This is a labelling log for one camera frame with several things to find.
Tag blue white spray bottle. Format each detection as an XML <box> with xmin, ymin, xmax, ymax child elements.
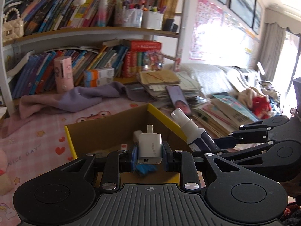
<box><xmin>171</xmin><ymin>108</ymin><xmax>218</xmax><ymax>152</ymax></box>

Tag white USB wall charger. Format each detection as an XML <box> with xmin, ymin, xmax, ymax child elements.
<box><xmin>138</xmin><ymin>124</ymin><xmax>162</xmax><ymax>165</ymax></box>

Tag small white item in box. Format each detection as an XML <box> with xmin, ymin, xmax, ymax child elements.
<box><xmin>133</xmin><ymin>130</ymin><xmax>143</xmax><ymax>143</ymax></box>

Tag stack of papers and books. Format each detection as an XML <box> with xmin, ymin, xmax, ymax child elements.
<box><xmin>136</xmin><ymin>69</ymin><xmax>261</xmax><ymax>138</ymax></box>

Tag yellow cardboard box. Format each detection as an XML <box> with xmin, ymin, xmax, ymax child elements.
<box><xmin>62</xmin><ymin>104</ymin><xmax>189</xmax><ymax>189</ymax></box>

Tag black smartphone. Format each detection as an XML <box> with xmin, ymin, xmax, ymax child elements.
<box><xmin>165</xmin><ymin>85</ymin><xmax>192</xmax><ymax>116</ymax></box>

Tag pink purple cloth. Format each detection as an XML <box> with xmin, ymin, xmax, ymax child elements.
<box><xmin>16</xmin><ymin>82</ymin><xmax>151</xmax><ymax>119</ymax></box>

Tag pink checkered tablecloth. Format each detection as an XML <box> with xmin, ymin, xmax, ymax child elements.
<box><xmin>1</xmin><ymin>98</ymin><xmax>142</xmax><ymax>225</ymax></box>

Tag orange white small boxes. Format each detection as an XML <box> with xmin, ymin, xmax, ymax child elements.
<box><xmin>84</xmin><ymin>67</ymin><xmax>115</xmax><ymax>87</ymax></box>

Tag red dictionary books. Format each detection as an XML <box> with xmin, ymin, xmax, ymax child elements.
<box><xmin>122</xmin><ymin>39</ymin><xmax>162</xmax><ymax>78</ymax></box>

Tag pink cylindrical container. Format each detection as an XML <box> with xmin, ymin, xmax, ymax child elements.
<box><xmin>54</xmin><ymin>56</ymin><xmax>74</xmax><ymax>93</ymax></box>

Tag cream rectangular eraser block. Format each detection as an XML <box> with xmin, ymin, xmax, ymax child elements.
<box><xmin>0</xmin><ymin>173</ymin><xmax>13</xmax><ymax>196</ymax></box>

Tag pink plush paw toy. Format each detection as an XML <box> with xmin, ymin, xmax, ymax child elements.
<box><xmin>0</xmin><ymin>150</ymin><xmax>8</xmax><ymax>175</ymax></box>

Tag white bookshelf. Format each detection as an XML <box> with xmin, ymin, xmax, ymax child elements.
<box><xmin>1</xmin><ymin>0</ymin><xmax>189</xmax><ymax>115</ymax></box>

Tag white pen holder cup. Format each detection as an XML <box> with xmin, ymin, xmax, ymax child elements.
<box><xmin>141</xmin><ymin>11</ymin><xmax>163</xmax><ymax>30</ymax></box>

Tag cream quilted pearl handbag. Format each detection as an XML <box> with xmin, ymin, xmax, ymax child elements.
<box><xmin>3</xmin><ymin>8</ymin><xmax>24</xmax><ymax>42</ymax></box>

